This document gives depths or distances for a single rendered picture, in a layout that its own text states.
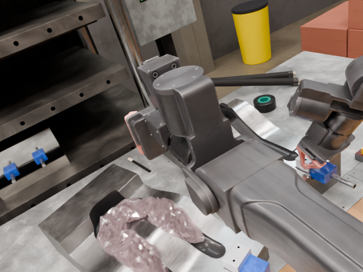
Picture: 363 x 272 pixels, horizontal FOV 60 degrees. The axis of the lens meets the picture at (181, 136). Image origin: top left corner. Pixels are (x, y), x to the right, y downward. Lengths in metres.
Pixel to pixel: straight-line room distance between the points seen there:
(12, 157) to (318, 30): 2.43
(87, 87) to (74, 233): 0.62
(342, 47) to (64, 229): 2.48
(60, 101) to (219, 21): 2.99
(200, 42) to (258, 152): 3.30
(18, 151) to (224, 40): 3.21
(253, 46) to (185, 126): 3.25
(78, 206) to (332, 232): 0.73
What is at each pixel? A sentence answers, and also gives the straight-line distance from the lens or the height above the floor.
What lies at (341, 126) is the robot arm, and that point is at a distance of 0.64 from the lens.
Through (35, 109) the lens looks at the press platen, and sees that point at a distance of 1.25.
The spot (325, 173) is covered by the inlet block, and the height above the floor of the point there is 0.91.
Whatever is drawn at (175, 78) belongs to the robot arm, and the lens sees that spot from 0.34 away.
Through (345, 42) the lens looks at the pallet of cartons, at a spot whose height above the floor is 0.38.
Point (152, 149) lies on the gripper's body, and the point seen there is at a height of 1.18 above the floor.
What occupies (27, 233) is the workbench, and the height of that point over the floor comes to 0.80.
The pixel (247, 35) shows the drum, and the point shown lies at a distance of 3.53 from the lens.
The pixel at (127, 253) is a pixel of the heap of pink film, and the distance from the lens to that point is 0.70.
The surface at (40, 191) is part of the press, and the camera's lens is 1.27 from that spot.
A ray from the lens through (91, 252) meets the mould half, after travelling 0.81.
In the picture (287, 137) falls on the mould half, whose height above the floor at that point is 0.88.
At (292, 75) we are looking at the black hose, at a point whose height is 0.82.
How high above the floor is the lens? 1.42
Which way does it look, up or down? 32 degrees down
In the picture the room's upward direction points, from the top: 18 degrees counter-clockwise
